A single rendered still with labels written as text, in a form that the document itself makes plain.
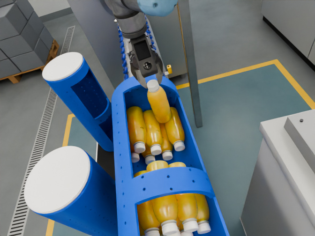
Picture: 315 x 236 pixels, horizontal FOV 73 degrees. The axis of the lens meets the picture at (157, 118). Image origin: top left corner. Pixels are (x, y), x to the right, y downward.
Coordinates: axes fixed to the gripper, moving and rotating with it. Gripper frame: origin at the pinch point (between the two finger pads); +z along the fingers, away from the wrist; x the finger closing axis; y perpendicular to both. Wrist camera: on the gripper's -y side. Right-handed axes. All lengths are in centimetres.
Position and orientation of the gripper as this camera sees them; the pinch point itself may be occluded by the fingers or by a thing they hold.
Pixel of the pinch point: (152, 84)
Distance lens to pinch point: 72.7
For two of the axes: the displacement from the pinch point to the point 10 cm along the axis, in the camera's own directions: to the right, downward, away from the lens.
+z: 2.3, 6.0, 7.7
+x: -9.6, 2.8, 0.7
